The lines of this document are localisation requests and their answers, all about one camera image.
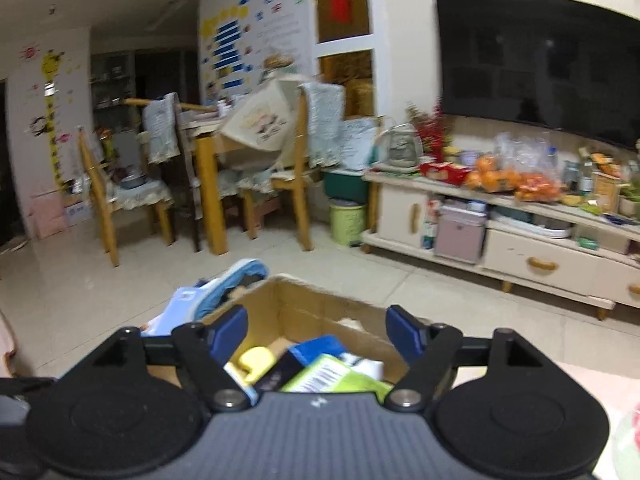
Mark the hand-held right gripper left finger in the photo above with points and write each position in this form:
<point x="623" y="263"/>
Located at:
<point x="230" y="335"/>

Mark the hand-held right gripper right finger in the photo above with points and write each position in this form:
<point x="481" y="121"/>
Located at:
<point x="407" y="332"/>

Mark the yellow and pink toy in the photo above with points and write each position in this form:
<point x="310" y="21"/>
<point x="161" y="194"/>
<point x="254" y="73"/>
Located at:
<point x="255" y="362"/>

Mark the white bird print box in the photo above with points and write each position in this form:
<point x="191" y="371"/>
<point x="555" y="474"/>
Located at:
<point x="365" y="365"/>

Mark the space print folding cube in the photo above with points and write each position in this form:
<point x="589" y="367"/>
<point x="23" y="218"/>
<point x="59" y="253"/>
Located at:
<point x="277" y="375"/>

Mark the small blue box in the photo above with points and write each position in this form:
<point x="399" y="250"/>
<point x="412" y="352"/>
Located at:
<point x="320" y="350"/>

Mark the green and white box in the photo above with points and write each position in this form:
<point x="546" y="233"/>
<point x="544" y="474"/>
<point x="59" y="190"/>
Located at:
<point x="330" y="377"/>

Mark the green printed cardboard box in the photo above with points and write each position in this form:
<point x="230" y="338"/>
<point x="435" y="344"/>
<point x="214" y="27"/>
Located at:
<point x="320" y="305"/>

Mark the blue and white shoe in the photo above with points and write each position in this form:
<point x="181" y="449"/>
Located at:
<point x="230" y="280"/>

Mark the pink metal case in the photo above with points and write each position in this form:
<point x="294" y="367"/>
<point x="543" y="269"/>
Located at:
<point x="460" y="237"/>

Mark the green trash bin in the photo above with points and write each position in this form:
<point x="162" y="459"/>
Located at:
<point x="347" y="222"/>

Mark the cream TV cabinet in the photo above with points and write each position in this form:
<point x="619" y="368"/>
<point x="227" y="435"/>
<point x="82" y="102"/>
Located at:
<point x="540" y="265"/>

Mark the wooden dining table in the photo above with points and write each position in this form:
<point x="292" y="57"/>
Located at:
<point x="210" y="185"/>

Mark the green storage box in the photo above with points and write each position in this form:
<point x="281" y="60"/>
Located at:
<point x="345" y="186"/>

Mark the red snack box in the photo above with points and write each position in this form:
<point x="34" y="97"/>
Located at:
<point x="445" y="174"/>

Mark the clear bag of oranges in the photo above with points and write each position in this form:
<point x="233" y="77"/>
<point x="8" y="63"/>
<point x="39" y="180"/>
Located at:
<point x="492" y="172"/>

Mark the glass kettle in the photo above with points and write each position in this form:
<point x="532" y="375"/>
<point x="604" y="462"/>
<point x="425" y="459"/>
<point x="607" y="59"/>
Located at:
<point x="397" y="150"/>

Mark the wooden chair with lace cover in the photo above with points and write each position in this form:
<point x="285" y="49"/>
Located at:
<point x="150" y="160"/>
<point x="300" y="160"/>

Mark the pink flat carton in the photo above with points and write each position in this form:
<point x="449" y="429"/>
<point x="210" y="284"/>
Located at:
<point x="47" y="217"/>

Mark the white paper bag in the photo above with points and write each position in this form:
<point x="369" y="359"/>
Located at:
<point x="360" y="142"/>

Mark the clear bag of tangerines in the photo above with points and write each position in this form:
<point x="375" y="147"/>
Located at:
<point x="537" y="185"/>

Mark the printed pink tablecloth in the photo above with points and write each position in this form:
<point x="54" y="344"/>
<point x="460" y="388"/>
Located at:
<point x="600" y="385"/>

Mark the red berry branches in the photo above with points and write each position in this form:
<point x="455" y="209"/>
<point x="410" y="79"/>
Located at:
<point x="430" y="132"/>

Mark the small green packet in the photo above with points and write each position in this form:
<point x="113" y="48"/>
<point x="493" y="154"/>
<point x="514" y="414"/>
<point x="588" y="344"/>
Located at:
<point x="588" y="244"/>

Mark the glass jar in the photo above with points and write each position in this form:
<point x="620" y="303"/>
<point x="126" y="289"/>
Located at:
<point x="571" y="177"/>

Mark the glass bottle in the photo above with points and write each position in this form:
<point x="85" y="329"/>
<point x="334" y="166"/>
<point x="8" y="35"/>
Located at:
<point x="586" y="175"/>

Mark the bagged bread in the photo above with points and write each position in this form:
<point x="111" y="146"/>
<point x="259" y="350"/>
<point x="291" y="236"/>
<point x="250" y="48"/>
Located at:
<point x="277" y="65"/>

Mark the black television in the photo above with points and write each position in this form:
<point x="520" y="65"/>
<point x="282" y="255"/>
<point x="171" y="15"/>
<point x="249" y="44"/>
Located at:
<point x="535" y="60"/>

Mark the giraffe height wall sticker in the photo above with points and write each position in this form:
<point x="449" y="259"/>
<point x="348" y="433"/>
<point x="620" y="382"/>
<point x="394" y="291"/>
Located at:
<point x="50" y="110"/>

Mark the wall poster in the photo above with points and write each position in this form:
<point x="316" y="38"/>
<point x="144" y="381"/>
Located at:
<point x="235" y="45"/>

